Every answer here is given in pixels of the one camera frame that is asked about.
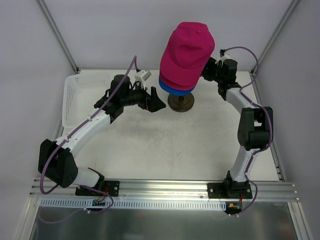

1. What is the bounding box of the blue cap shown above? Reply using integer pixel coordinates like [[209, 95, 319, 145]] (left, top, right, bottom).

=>
[[159, 59, 208, 96]]

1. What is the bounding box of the pink cap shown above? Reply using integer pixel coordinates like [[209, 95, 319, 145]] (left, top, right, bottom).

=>
[[159, 21, 216, 86], [159, 73, 198, 91]]

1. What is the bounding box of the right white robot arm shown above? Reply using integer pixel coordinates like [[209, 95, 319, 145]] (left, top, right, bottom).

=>
[[201, 57, 273, 199]]

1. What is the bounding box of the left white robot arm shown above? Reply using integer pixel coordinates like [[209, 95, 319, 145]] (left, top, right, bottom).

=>
[[38, 74, 166, 195]]

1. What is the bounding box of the white plastic basket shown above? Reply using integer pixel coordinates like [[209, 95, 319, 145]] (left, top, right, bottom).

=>
[[62, 72, 111, 129]]

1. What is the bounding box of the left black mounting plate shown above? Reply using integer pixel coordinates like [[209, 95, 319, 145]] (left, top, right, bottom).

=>
[[75, 179, 120, 197]]

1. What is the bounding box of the black mounting plate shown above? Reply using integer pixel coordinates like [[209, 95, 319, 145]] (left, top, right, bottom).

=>
[[75, 179, 120, 197], [207, 181, 253, 200]]

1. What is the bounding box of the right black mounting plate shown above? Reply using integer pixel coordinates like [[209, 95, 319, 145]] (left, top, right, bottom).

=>
[[207, 181, 253, 200]]

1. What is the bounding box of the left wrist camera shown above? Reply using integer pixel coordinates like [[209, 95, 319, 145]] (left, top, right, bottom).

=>
[[134, 70, 152, 89]]

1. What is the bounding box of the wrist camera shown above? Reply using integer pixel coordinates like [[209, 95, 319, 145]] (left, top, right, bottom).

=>
[[215, 49, 231, 66], [134, 70, 152, 89]]

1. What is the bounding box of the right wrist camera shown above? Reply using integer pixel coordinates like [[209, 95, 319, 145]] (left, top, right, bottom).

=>
[[215, 49, 231, 66]]

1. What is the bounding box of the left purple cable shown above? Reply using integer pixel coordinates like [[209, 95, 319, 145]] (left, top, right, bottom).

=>
[[39, 55, 141, 215]]

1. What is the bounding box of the purple cable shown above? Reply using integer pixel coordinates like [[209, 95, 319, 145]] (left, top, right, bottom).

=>
[[39, 55, 141, 215], [224, 46, 274, 223]]

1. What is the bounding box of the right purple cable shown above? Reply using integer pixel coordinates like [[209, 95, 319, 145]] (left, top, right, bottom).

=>
[[224, 46, 274, 223]]

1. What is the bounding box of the white slotted cable duct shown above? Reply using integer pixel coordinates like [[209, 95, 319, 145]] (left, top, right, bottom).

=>
[[39, 197, 227, 211]]

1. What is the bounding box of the aluminium rail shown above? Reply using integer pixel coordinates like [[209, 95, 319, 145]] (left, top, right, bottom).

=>
[[29, 176, 300, 202]]

